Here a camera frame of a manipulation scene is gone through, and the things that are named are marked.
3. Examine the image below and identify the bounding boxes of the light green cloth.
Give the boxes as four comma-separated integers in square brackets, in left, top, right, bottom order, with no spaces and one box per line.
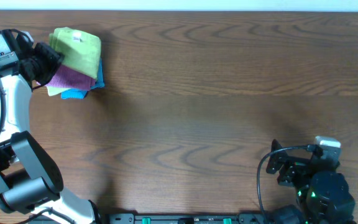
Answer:
[49,27,101,79]

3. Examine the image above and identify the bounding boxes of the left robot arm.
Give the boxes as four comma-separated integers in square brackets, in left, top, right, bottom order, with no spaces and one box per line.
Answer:
[0,39,102,223]

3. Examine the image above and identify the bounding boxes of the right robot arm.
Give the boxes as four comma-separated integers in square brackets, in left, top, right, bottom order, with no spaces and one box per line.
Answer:
[257,136,356,223]

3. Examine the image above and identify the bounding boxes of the folded pale green cloth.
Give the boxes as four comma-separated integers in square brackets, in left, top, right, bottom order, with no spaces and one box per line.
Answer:
[47,86,68,96]

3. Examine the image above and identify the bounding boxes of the folded purple cloth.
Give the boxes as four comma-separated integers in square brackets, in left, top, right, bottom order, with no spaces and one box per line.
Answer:
[45,65,96,90]

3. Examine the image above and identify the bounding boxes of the folded blue cloth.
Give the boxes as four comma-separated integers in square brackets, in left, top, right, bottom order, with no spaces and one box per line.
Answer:
[60,59,105,100]

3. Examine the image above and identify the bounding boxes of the right black cable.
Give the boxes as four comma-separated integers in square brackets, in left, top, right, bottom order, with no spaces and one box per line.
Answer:
[256,144,324,224]

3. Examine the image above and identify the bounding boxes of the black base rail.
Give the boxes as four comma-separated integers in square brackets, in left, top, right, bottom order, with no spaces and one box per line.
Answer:
[104,212,344,224]

